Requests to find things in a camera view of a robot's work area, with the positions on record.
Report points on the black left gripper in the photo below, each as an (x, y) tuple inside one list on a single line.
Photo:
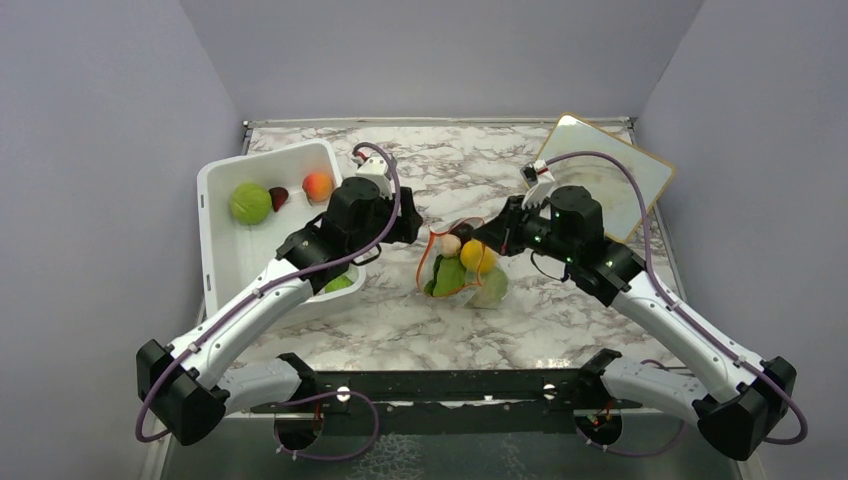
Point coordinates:
[(405, 228)]

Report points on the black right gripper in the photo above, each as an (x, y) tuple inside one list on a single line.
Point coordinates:
[(501, 233)]

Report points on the yellow bell pepper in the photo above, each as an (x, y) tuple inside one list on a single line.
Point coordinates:
[(477, 258)]

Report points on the dark brown avocado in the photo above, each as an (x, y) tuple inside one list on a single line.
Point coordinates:
[(463, 232)]

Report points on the garlic bulb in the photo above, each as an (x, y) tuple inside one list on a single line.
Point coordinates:
[(450, 245)]

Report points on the clear zip bag orange zipper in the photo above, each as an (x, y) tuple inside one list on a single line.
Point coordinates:
[(424, 270)]

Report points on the green cabbage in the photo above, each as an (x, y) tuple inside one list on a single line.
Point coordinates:
[(250, 204), (492, 291)]

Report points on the green leafy vegetable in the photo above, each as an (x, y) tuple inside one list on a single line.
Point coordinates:
[(449, 276)]

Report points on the orange peach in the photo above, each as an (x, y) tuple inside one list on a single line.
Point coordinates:
[(318, 187)]

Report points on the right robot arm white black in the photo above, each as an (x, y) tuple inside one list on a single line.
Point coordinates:
[(733, 396)]

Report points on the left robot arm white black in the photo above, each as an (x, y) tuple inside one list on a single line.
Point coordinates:
[(183, 383)]

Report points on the green lime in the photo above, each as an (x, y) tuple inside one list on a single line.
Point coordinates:
[(339, 283)]

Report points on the dark red vegetable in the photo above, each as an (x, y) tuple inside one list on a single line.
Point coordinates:
[(279, 197)]

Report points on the white plastic bin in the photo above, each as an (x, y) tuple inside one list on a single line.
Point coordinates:
[(233, 255)]

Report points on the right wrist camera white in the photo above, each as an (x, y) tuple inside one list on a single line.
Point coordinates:
[(540, 183)]

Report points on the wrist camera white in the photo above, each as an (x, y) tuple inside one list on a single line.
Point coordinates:
[(540, 183), (378, 171)]

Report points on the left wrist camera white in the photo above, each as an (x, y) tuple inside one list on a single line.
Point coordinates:
[(378, 171)]

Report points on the whiteboard with wooden frame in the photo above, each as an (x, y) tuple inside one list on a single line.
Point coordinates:
[(604, 181)]

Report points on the black mounting rail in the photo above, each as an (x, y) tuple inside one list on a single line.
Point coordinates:
[(436, 402)]

